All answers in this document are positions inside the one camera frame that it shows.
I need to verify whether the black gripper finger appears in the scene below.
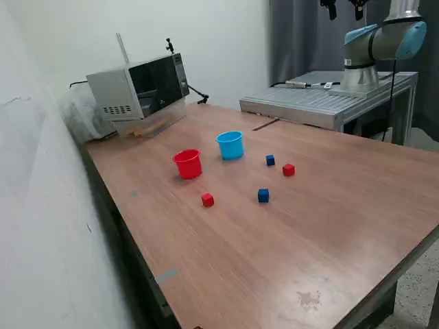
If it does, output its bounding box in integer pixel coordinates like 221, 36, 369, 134
320, 0, 337, 21
348, 0, 366, 21

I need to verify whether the aluminium robot base table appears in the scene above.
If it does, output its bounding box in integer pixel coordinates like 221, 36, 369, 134
239, 71, 419, 147

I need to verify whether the dark grey curtain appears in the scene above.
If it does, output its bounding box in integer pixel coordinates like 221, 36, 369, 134
267, 0, 439, 141

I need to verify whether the blue plastic cup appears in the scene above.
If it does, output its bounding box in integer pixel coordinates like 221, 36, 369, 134
215, 130, 245, 160

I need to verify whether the thin white rod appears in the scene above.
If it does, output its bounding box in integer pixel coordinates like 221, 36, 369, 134
115, 32, 130, 66

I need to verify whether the red plastic cup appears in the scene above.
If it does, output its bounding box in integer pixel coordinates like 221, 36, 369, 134
172, 148, 203, 180

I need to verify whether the wooden stick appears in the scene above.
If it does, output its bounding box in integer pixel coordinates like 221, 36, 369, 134
126, 118, 171, 138

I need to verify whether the silver microwave oven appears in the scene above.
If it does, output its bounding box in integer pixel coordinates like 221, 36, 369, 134
85, 53, 191, 121

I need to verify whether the clear plastic bag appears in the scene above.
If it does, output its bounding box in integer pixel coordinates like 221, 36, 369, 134
58, 84, 119, 143

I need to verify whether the grey tape strip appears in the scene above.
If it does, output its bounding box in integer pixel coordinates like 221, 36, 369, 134
154, 267, 179, 285

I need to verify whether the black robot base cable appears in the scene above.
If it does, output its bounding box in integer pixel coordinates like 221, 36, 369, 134
381, 58, 399, 143

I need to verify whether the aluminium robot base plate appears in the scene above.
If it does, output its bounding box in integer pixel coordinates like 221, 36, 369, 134
328, 79, 394, 99

